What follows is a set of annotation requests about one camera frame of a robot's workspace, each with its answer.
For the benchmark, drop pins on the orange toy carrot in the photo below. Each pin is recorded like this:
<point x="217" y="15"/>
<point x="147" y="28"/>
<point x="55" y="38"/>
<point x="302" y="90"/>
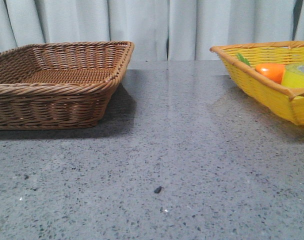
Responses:
<point x="272" y="71"/>

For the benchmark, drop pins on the brown wicker basket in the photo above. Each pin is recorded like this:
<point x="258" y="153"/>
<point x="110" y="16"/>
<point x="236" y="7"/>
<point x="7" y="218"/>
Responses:
<point x="54" y="86"/>

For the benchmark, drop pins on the white pleated curtain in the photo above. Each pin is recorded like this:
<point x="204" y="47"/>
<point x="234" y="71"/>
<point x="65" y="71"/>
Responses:
<point x="175" y="30"/>

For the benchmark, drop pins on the yellow wicker basket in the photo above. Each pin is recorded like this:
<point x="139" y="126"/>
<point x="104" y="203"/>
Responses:
<point x="240" y="60"/>

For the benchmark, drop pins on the small black debris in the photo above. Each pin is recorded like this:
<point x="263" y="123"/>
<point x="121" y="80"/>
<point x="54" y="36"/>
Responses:
<point x="158" y="190"/>

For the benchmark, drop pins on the yellow tape roll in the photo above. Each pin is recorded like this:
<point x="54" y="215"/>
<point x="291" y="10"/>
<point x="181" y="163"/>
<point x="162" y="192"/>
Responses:
<point x="293" y="76"/>

